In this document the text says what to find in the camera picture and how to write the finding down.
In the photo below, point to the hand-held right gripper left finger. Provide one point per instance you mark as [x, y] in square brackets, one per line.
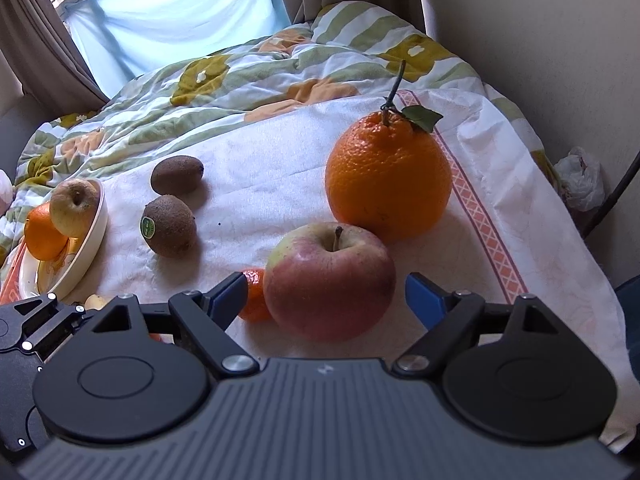
[231, 294]

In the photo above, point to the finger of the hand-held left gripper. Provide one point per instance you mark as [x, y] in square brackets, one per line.
[37, 322]

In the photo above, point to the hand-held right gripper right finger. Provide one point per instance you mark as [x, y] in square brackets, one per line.
[424, 301]

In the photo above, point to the small mandarin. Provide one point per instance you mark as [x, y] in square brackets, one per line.
[257, 302]

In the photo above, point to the yellow banana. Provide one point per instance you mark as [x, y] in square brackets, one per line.
[97, 302]

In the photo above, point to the kiwi with green sticker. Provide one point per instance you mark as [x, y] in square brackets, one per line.
[172, 230]

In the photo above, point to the red apple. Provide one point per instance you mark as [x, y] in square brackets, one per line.
[327, 285]

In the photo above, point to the white bowl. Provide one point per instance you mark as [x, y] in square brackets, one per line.
[95, 242]

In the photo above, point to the round orange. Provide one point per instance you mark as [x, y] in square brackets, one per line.
[42, 237]

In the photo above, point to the plain brown kiwi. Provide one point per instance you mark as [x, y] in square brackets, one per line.
[177, 175]

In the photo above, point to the large orange with stem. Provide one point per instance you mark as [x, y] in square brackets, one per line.
[387, 175]

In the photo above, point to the white cloth with orange border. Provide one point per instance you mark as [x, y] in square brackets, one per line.
[275, 170]

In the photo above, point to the pink plush toy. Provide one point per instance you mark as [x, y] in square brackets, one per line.
[3, 190]

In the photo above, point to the grey headboard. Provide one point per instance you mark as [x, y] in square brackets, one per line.
[12, 130]

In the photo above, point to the white plastic bag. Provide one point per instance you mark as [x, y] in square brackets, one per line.
[580, 180]

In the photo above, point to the person's blue trouser leg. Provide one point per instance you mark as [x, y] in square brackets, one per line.
[629, 310]

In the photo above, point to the floral quilt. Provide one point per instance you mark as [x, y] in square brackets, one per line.
[150, 100]

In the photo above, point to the light blue cloth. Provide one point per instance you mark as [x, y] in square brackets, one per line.
[175, 20]

